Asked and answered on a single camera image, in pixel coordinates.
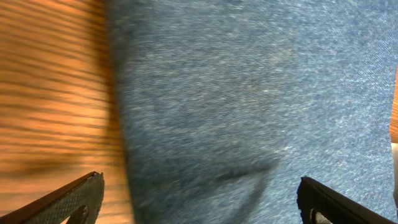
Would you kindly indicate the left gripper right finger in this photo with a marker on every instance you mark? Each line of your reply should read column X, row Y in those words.
column 320, row 204

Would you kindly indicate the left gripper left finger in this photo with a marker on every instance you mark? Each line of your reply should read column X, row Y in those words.
column 78, row 202

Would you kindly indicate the blue denim jeans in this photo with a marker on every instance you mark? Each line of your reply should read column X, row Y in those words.
column 225, row 104

